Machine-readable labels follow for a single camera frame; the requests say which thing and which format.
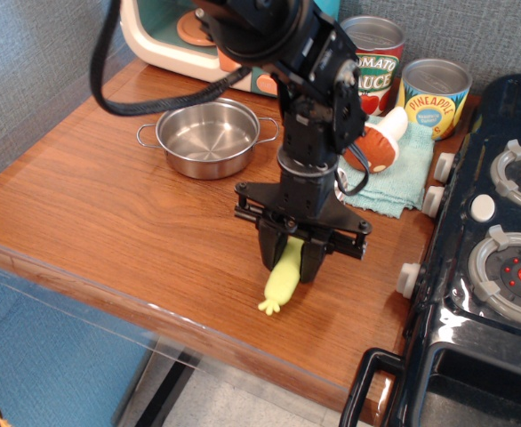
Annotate white stove knob middle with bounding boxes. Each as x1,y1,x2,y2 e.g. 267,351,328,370
421,186,445,218

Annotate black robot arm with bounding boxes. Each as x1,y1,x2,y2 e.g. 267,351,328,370
199,1,371,283

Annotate toy microwave oven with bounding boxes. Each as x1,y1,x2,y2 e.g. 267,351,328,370
118,0,341,98

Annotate white stove knob upper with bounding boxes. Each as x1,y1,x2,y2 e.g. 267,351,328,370
433,152,455,183

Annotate white stove knob lower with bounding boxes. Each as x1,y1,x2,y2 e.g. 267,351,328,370
397,263,421,299

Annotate brown toy mushroom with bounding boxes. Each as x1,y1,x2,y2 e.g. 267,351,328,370
343,107,408,173

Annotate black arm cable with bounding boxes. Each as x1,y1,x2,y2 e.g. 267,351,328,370
89,0,252,117

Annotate small steel pot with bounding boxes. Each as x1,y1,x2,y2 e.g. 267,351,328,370
136,98,280,181

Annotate tomato sauce can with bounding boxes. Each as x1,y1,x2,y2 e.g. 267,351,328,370
341,15,405,116

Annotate light blue folded cloth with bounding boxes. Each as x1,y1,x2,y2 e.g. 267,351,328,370
345,122,434,218

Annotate white stove knob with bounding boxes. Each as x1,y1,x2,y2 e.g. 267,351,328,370
433,152,455,183
397,263,421,299
421,186,445,218

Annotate pineapple can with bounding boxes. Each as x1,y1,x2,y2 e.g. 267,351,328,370
396,58,472,141

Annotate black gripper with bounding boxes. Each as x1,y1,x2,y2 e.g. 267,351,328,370
235,169,373,283

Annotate dark blue toy stove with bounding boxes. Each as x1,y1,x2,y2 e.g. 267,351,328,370
341,74,521,426

